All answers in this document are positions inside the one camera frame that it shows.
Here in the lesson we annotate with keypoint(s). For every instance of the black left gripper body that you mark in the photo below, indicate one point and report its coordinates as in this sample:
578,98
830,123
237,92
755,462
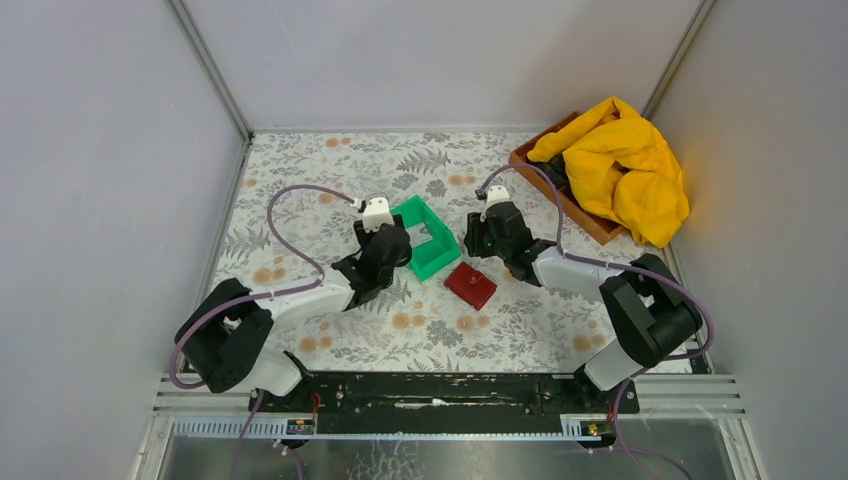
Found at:
362,237

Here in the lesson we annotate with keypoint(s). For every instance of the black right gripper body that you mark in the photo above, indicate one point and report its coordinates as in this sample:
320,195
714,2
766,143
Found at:
481,241

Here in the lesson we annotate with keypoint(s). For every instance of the red leather card holder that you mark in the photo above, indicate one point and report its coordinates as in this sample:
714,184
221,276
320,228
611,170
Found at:
470,285

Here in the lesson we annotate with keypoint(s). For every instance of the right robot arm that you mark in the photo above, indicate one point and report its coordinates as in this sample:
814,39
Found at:
649,311

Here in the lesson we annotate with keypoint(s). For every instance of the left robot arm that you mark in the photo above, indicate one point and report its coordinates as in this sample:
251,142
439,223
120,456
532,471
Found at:
225,339

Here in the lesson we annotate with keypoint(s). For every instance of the floral patterned table mat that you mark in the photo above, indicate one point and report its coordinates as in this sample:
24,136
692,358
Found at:
290,214

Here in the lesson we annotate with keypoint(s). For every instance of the green plastic bin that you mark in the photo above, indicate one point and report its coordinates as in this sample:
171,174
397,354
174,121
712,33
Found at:
433,243

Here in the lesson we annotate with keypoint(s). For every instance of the dark items in tray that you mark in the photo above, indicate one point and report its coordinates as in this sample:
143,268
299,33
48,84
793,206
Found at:
554,169

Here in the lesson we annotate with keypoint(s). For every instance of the brown wooden tray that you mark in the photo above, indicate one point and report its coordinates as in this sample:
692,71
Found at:
602,230

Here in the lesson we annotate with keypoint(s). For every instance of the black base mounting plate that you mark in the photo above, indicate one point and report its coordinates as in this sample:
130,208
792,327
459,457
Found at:
368,403

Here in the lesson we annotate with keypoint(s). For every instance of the yellow cloth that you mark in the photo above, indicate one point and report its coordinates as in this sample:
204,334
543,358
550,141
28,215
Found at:
620,168

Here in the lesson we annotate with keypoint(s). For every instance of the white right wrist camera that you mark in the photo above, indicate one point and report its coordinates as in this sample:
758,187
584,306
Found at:
491,195

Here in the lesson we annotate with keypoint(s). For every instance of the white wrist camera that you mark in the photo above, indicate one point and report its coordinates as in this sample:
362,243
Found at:
375,212
491,195

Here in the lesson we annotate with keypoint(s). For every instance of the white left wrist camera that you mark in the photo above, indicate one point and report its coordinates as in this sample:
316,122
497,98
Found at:
375,212

